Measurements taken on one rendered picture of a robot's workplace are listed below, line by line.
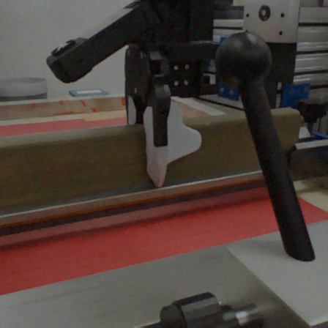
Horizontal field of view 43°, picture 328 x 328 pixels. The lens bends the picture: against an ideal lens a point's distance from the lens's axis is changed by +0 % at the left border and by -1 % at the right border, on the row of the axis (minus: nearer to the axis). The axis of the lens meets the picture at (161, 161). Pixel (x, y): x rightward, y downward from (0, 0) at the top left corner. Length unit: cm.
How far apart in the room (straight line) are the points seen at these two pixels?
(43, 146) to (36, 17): 372
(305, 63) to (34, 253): 74
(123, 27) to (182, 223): 22
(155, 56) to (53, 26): 374
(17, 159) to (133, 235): 14
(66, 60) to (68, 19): 377
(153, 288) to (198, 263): 3
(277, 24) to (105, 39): 60
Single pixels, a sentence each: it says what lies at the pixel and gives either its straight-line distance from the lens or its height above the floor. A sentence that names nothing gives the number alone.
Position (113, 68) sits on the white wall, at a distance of 429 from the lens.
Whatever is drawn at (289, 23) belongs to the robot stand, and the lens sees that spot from 94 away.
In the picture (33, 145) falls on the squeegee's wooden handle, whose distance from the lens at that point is 41.
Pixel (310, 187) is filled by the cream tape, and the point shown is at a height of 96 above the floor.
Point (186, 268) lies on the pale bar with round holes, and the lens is 24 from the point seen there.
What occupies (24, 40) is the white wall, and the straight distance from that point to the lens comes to 411.
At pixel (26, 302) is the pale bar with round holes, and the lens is 23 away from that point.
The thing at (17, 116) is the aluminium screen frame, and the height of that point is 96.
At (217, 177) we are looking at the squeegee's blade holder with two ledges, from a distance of 48.
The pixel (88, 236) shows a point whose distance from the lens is 45.
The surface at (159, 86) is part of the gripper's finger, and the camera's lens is 40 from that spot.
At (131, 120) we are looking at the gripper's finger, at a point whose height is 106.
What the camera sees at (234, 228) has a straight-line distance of 47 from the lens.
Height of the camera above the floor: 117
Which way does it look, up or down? 19 degrees down
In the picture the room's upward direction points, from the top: straight up
